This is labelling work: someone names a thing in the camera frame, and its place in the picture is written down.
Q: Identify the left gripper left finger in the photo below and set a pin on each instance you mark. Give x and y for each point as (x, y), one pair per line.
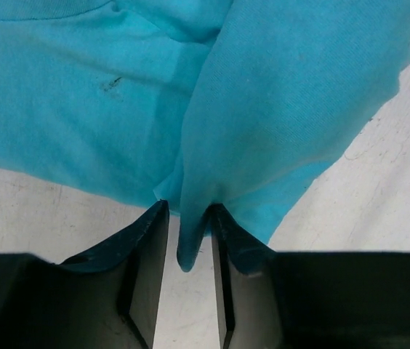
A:
(104, 297)

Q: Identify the cyan t shirt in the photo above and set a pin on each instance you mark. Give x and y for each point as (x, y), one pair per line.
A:
(240, 103)

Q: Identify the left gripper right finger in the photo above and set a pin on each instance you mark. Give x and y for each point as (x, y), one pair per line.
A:
(270, 299)

